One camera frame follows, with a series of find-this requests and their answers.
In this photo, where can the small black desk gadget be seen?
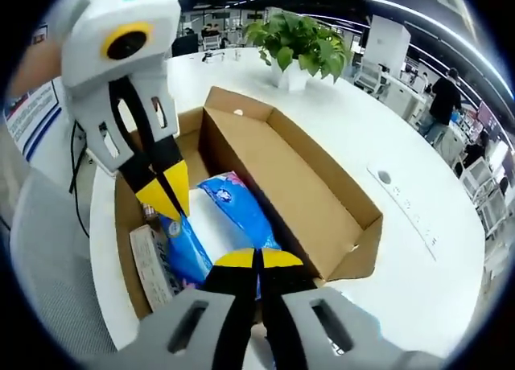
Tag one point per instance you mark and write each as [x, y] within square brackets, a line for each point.
[212, 56]

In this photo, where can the blue wet wipes pack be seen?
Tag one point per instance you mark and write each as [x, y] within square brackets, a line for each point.
[241, 217]

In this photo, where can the green potted plant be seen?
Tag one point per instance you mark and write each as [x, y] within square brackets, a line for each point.
[297, 40]

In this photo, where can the long curved ceiling light strip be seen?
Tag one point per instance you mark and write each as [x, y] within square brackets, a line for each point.
[406, 7]

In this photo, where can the white blue sign board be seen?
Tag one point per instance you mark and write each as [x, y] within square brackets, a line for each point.
[34, 116]

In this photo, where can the white office chair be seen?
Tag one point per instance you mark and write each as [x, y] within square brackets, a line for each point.
[495, 209]
[370, 76]
[479, 177]

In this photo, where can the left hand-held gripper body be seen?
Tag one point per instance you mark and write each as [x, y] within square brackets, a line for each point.
[92, 32]

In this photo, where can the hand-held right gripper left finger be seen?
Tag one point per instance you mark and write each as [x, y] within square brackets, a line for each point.
[229, 289]

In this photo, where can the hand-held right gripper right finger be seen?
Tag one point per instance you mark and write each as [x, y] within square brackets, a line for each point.
[285, 285]

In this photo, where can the white table socket strip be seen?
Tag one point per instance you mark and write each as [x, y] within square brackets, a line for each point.
[402, 203]

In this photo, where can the brown cardboard shoe box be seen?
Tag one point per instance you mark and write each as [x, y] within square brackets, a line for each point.
[301, 185]

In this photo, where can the long white carton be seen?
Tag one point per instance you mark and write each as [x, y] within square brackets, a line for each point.
[151, 265]

